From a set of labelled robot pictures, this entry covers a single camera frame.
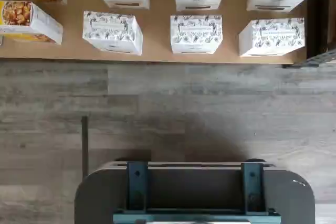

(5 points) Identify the grey robot base cart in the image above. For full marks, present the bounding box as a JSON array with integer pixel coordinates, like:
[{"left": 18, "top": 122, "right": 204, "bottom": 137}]
[{"left": 74, "top": 159, "right": 316, "bottom": 224}]

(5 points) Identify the teal metal bracket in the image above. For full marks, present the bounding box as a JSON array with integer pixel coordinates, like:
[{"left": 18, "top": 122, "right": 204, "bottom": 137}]
[
  {"left": 240, "top": 162, "right": 265, "bottom": 214},
  {"left": 125, "top": 161, "right": 149, "bottom": 214}
]

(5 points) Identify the teal metal crossbar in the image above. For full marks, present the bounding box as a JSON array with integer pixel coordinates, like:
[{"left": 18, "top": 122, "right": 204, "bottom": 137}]
[{"left": 112, "top": 208, "right": 282, "bottom": 224}]

